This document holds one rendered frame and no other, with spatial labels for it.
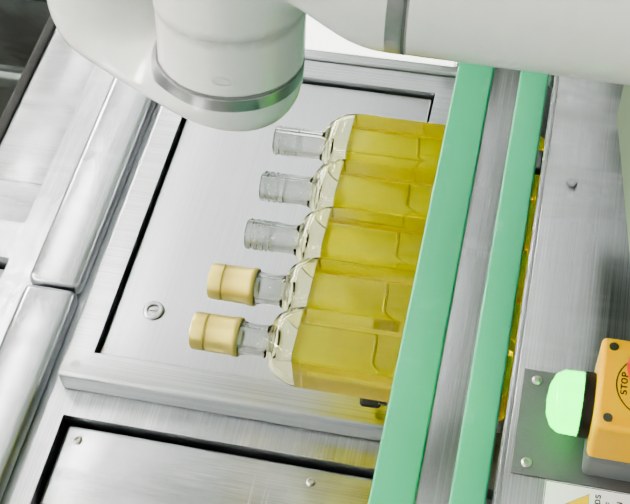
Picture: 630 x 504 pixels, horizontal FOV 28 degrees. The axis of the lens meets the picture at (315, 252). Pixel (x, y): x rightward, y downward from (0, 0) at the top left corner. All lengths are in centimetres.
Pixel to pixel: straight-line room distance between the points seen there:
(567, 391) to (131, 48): 36
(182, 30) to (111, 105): 74
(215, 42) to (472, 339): 33
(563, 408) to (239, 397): 46
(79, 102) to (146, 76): 72
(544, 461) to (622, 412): 8
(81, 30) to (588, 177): 42
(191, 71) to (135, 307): 56
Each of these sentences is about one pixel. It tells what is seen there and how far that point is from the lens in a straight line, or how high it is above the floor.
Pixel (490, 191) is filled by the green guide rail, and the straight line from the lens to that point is 104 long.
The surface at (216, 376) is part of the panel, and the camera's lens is 124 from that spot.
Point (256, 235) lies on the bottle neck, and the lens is 117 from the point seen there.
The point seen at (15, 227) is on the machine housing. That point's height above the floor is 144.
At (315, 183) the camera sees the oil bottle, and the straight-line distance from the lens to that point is 119.
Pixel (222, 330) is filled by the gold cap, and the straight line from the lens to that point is 110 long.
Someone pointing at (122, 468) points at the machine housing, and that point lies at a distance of 125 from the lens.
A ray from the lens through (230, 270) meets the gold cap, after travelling 114.
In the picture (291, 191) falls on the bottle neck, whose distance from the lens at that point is 120.
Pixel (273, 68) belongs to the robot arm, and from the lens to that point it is 78.
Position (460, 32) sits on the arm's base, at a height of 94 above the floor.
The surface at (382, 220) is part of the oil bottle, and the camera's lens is 115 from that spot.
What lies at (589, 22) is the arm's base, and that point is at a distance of 72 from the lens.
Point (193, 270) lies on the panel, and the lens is 132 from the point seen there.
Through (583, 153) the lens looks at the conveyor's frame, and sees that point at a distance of 105.
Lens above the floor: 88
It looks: 9 degrees up
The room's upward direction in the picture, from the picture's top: 82 degrees counter-clockwise
